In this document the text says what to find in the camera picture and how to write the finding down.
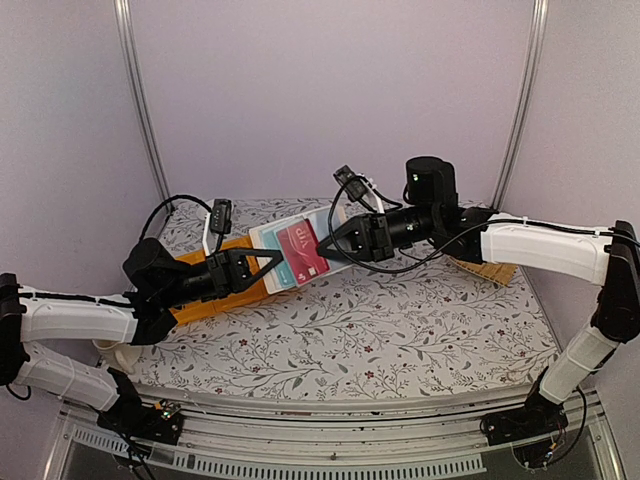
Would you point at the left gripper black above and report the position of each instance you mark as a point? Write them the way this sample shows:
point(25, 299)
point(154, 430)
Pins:
point(229, 270)

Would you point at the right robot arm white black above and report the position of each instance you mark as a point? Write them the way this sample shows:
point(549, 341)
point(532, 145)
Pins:
point(606, 257)

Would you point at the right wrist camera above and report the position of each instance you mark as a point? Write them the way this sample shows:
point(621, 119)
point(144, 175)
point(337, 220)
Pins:
point(358, 189)

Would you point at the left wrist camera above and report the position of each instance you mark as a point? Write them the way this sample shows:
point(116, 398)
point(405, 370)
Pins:
point(217, 224)

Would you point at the front aluminium rail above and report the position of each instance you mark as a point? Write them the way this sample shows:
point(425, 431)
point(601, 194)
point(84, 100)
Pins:
point(440, 437)

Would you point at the beige card holder wallet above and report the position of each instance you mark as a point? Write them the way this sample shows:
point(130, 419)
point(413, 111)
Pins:
point(263, 237)

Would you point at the right aluminium frame post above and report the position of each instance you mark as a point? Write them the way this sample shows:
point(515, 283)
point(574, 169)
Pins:
point(532, 61)

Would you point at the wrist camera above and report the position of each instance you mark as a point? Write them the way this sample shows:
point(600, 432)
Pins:
point(358, 189)
point(217, 224)

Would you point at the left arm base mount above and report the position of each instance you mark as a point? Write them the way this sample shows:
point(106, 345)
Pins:
point(134, 419)

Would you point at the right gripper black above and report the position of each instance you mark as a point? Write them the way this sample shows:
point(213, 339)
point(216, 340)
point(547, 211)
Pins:
point(372, 237)

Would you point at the aluminium frame post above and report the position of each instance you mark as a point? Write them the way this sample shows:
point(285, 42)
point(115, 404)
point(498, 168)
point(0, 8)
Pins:
point(125, 28)
point(532, 61)

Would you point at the woven bamboo tray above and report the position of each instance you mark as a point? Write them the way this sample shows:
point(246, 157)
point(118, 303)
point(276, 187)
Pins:
point(499, 274)

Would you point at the left aluminium frame post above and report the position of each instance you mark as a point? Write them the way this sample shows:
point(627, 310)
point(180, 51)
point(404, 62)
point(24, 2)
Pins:
point(125, 28)

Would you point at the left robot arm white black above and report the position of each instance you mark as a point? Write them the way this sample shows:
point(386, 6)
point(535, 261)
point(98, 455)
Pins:
point(141, 317)

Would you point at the yellow left storage bin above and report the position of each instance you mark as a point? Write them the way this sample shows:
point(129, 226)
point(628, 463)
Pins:
point(197, 310)

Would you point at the yellow middle storage bin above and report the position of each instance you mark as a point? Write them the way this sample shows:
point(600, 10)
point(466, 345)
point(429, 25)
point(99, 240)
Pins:
point(255, 293)

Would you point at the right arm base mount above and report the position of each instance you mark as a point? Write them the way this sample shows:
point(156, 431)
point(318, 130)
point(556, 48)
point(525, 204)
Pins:
point(530, 420)

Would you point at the yellow storage bin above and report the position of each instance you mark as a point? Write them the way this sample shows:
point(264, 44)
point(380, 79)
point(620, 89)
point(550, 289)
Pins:
point(197, 310)
point(255, 293)

